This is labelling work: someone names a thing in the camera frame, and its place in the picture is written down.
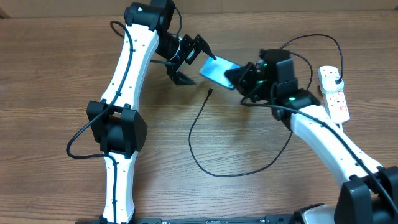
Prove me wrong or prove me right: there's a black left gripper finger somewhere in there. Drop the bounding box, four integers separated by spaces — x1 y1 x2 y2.
193 34 216 60
167 68 196 85

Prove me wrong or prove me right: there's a blue Galaxy smartphone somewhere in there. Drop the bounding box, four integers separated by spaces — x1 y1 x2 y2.
199 55 241 90

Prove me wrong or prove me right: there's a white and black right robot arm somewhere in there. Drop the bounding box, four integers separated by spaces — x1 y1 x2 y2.
224 49 397 223

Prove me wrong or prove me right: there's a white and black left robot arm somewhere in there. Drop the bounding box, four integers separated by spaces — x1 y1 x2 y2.
86 0 214 223

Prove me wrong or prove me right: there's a white charger plug adapter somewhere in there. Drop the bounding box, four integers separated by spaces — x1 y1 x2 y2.
320 77 345 94

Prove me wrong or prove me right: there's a white power strip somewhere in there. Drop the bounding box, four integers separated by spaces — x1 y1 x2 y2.
318 65 350 124

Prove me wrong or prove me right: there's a black charger cable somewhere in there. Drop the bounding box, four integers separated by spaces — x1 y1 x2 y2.
188 34 345 178

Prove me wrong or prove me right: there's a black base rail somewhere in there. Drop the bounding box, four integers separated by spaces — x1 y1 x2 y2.
134 214 300 224

